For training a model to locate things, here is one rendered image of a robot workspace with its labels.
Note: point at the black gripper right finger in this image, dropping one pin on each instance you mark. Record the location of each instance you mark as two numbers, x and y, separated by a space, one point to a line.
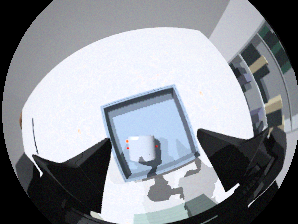
229 156

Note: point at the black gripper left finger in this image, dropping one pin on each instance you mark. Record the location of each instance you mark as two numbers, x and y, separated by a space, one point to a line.
84 175

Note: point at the light blue square tray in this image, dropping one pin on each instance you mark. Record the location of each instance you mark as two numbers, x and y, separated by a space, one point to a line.
159 113

